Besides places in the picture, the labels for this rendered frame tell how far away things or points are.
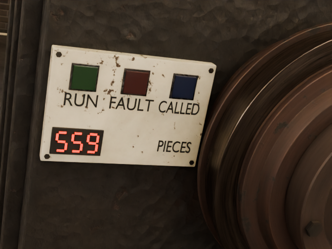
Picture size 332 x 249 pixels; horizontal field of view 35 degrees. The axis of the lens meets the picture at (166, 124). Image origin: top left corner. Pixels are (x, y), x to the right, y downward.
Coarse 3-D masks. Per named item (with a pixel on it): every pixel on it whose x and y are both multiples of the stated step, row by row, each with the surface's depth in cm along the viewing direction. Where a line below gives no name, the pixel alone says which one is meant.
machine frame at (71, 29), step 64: (64, 0) 77; (128, 0) 80; (192, 0) 82; (256, 0) 86; (320, 0) 89; (0, 128) 133; (0, 192) 115; (64, 192) 88; (128, 192) 91; (192, 192) 95
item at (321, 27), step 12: (324, 24) 81; (300, 36) 80; (264, 48) 89; (276, 48) 80; (252, 60) 88; (264, 60) 80; (240, 72) 88; (252, 72) 80; (228, 84) 89; (240, 84) 80; (228, 96) 80; (216, 108) 81; (216, 120) 81; (204, 132) 91; (204, 144) 82; (204, 156) 83; (204, 168) 84; (204, 180) 85; (204, 192) 85; (204, 204) 86; (204, 216) 87; (216, 240) 90
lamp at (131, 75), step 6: (126, 72) 81; (132, 72) 81; (138, 72) 81; (144, 72) 82; (126, 78) 81; (132, 78) 81; (138, 78) 82; (144, 78) 82; (126, 84) 82; (132, 84) 82; (138, 84) 82; (144, 84) 82; (126, 90) 82; (132, 90) 82; (138, 90) 82; (144, 90) 83
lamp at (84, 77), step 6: (78, 66) 78; (84, 66) 79; (78, 72) 79; (84, 72) 79; (90, 72) 79; (96, 72) 79; (72, 78) 79; (78, 78) 79; (84, 78) 79; (90, 78) 79; (72, 84) 79; (78, 84) 79; (84, 84) 80; (90, 84) 80
